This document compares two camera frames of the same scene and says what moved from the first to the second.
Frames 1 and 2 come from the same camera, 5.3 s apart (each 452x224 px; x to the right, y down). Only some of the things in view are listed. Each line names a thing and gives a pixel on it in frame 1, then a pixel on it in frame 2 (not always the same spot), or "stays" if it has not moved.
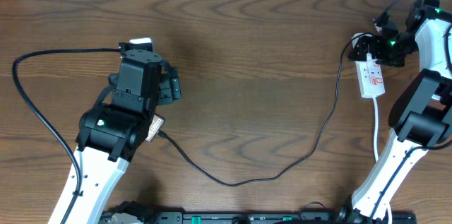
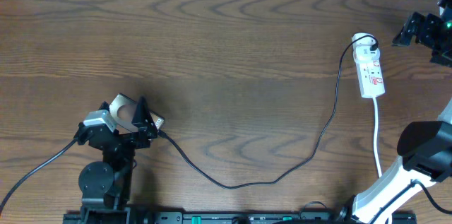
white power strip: [370, 78] stays
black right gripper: [376, 42] -> [430, 22]
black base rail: [307, 217] stays
